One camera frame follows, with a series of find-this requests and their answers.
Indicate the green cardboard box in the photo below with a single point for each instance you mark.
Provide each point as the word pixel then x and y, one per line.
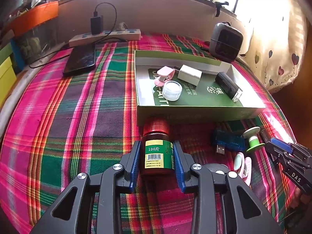
pixel 207 97

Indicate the yellow box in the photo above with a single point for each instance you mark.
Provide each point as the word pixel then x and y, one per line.
pixel 7 80

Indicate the translucent white jar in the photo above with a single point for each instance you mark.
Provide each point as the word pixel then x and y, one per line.
pixel 171 91

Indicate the beige power strip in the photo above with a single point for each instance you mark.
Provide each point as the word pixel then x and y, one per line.
pixel 104 37

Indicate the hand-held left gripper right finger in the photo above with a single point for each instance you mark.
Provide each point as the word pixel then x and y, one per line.
pixel 179 165

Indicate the black phone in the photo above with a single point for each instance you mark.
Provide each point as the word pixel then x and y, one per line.
pixel 80 61

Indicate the black clamp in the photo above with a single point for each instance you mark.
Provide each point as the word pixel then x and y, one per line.
pixel 219 7

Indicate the orange bin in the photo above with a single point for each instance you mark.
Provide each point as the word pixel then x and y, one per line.
pixel 36 17

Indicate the blue box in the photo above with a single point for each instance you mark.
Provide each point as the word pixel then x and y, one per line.
pixel 17 53

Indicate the heart print curtain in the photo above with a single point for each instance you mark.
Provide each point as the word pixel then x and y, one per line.
pixel 280 41

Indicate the white charger plug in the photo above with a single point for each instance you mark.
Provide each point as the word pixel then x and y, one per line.
pixel 190 75

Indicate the plaid blanket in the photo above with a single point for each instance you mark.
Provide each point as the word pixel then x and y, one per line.
pixel 73 126

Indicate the black oval stand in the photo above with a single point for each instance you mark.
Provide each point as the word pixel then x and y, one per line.
pixel 215 168

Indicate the blue usb tester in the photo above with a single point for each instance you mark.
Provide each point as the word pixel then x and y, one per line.
pixel 229 141

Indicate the clear glass tank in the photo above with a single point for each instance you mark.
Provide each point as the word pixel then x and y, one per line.
pixel 39 43

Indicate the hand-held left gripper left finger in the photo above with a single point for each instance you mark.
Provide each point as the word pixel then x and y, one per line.
pixel 135 165

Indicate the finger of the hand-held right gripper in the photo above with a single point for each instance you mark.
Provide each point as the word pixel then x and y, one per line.
pixel 276 151
pixel 281 144

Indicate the black charger adapter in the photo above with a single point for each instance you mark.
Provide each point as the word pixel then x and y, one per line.
pixel 96 25

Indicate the green spool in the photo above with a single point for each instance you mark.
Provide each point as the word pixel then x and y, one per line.
pixel 253 140

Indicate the grey small heater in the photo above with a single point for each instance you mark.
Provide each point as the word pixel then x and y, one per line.
pixel 226 42

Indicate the brown pill bottle red cap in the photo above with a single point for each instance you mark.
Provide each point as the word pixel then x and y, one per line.
pixel 157 151

